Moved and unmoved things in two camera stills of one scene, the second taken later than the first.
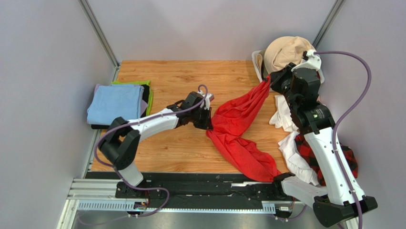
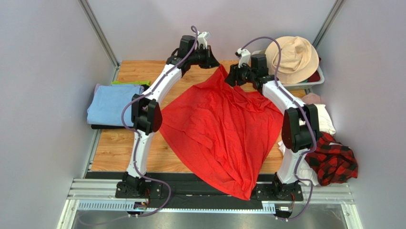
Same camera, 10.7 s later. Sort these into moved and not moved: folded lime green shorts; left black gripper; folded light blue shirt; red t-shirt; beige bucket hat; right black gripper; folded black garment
Moved: right black gripper; left black gripper; red t-shirt
Not moved: folded lime green shorts; folded black garment; folded light blue shirt; beige bucket hat
